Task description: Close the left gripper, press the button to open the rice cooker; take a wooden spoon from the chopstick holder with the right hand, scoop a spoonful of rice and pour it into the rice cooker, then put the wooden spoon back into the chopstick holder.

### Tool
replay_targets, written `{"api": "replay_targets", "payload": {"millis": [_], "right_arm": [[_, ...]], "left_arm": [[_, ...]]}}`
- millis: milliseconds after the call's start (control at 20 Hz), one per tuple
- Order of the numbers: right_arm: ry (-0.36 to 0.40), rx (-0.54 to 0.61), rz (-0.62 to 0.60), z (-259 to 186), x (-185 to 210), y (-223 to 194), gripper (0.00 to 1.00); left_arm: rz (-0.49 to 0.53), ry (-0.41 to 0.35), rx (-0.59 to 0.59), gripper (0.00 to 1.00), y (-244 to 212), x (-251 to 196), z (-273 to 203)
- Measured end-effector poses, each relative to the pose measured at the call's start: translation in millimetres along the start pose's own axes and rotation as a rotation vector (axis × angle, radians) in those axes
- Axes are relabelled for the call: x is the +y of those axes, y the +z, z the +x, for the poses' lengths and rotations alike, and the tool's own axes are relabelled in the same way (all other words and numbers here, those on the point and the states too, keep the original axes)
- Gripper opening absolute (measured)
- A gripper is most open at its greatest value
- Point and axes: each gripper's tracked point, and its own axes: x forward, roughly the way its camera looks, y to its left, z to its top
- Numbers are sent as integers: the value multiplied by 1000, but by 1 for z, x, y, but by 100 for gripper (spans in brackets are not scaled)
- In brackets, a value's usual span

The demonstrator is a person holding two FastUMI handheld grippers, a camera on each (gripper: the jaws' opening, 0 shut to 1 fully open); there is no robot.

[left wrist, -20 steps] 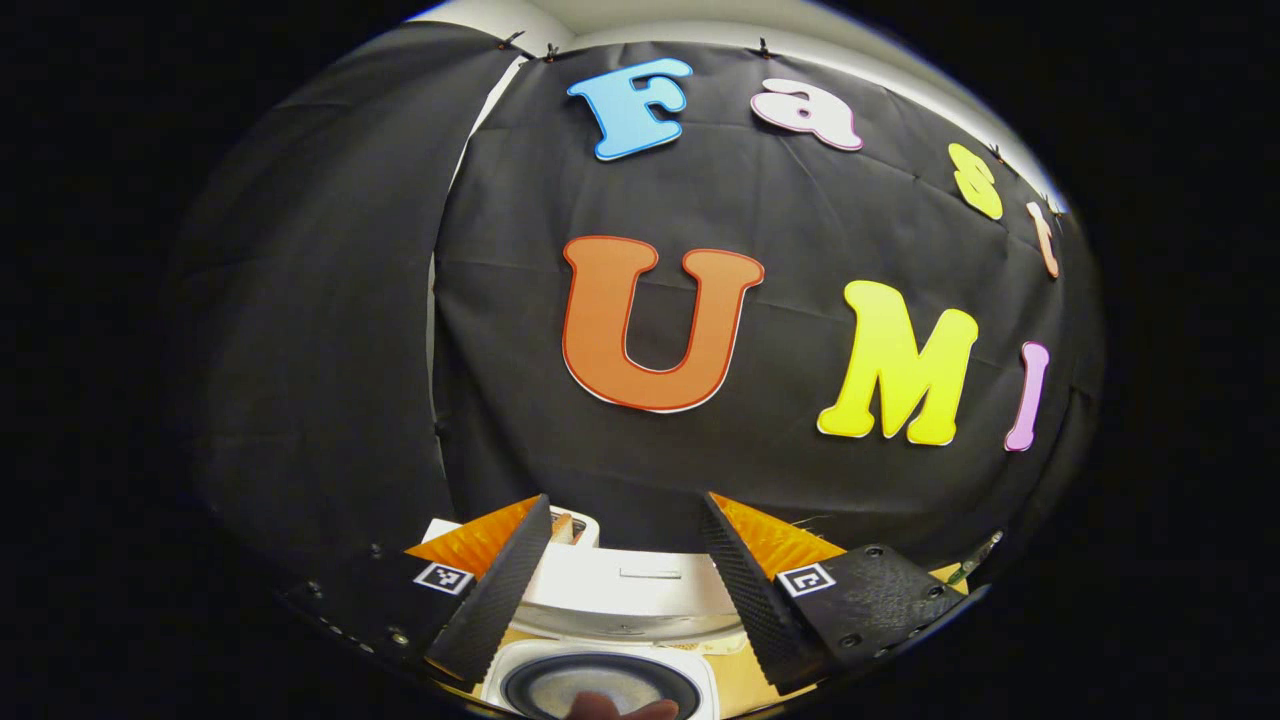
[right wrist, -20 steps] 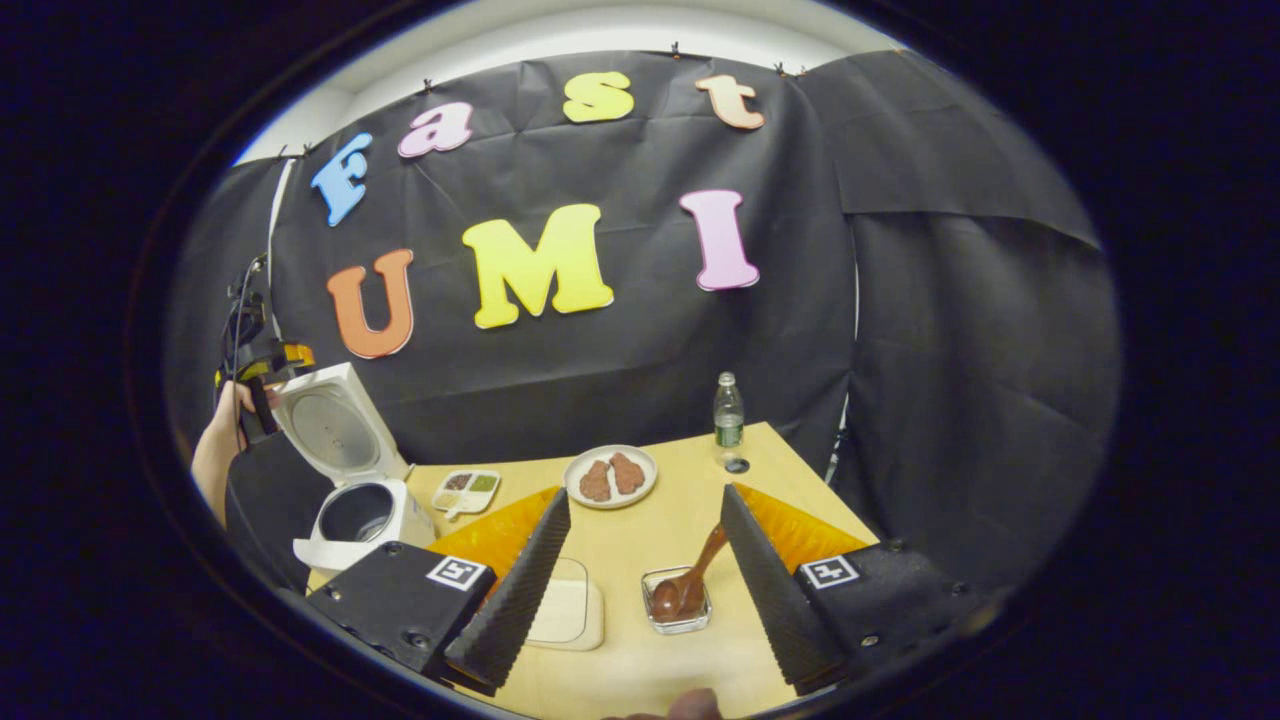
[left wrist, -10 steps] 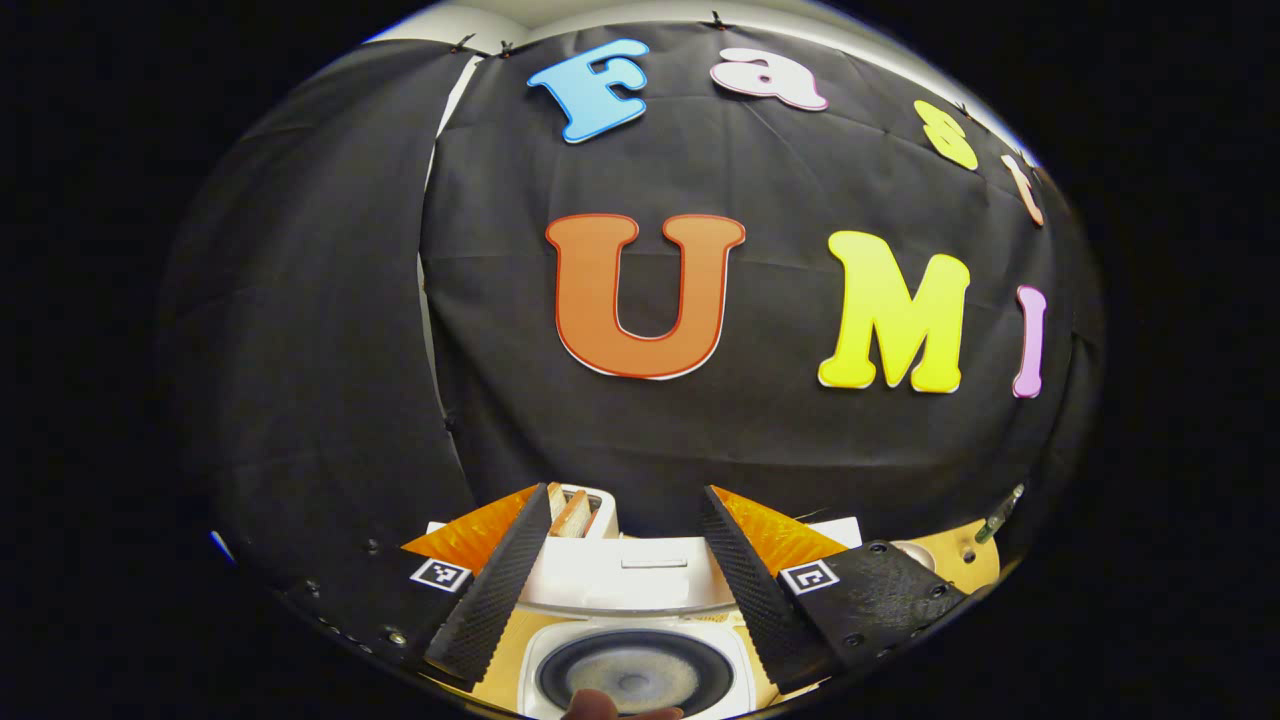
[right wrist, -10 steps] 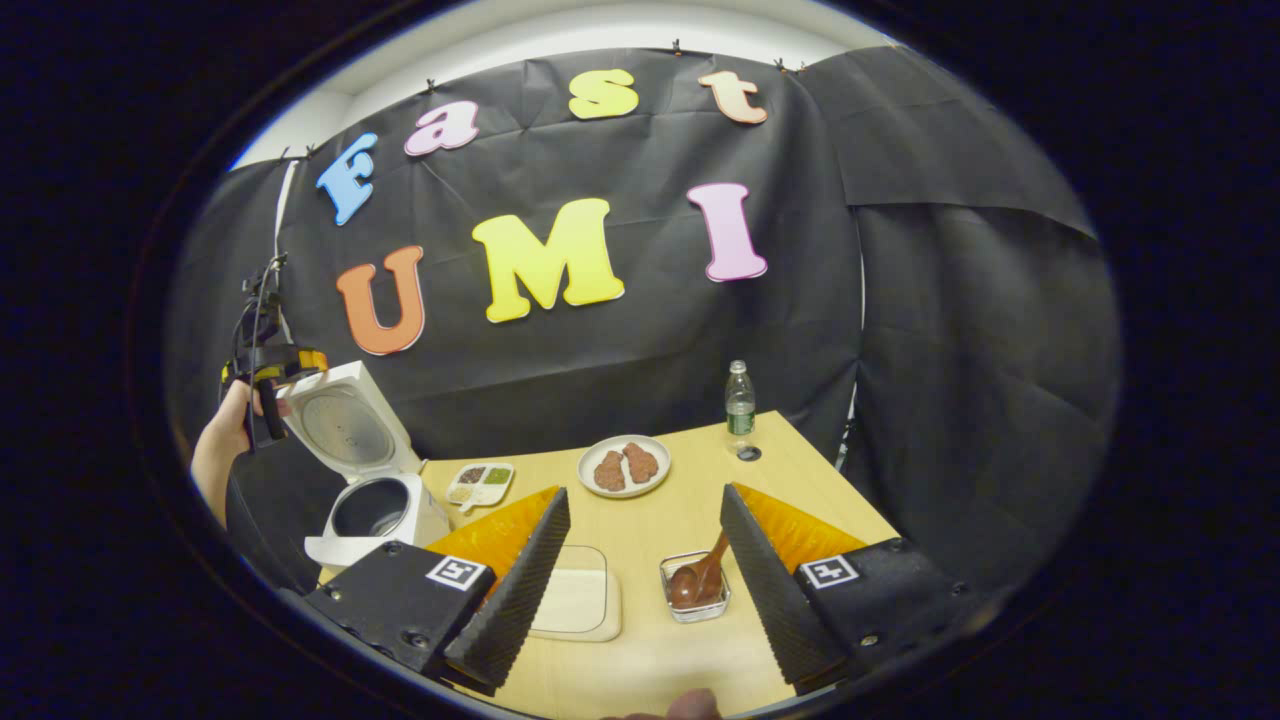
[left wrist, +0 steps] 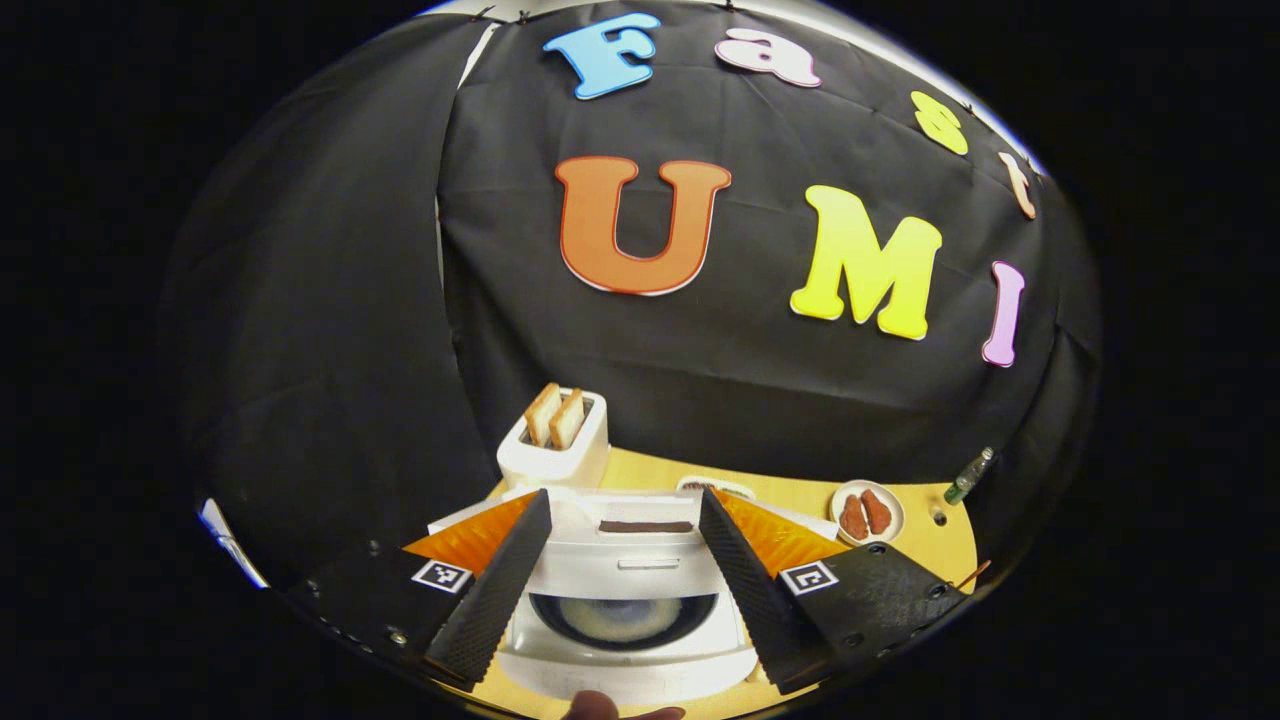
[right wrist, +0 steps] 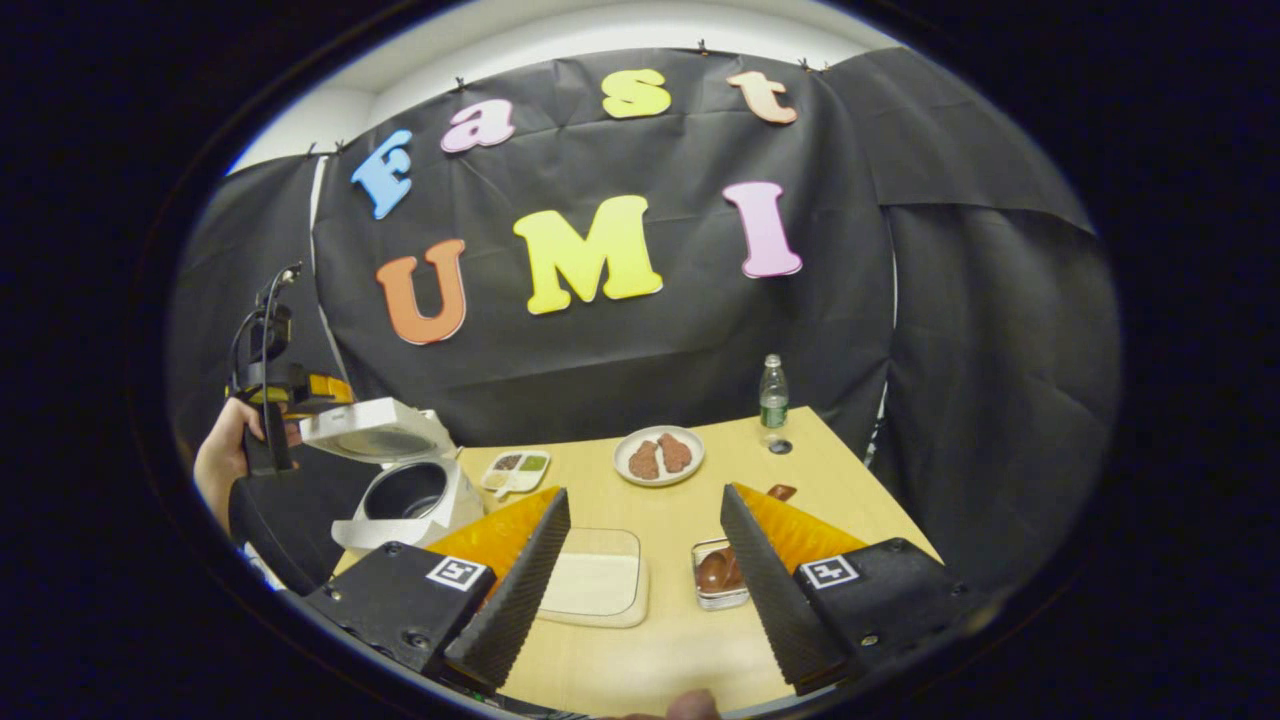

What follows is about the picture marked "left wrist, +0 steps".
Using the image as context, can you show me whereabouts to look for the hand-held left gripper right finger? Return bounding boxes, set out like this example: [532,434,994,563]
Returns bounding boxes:
[697,487,966,696]

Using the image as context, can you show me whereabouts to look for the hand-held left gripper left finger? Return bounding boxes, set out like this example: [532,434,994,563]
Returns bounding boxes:
[285,488,554,691]

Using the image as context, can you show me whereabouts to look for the white rice cooker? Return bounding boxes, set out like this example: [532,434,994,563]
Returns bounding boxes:
[428,487,841,706]

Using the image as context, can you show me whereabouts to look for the white divided grain dish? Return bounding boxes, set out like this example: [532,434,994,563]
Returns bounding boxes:
[677,476,758,501]

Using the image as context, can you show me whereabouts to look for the white toaster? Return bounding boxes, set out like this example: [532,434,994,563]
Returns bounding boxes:
[497,388,611,491]

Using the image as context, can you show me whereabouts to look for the white round plate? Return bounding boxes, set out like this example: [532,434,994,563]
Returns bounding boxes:
[830,480,906,546]

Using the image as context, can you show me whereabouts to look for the toast slice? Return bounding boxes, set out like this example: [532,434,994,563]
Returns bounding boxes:
[524,382,563,448]
[548,388,587,451]

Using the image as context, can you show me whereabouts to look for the clear plastic water bottle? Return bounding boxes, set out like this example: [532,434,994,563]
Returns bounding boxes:
[943,447,996,506]

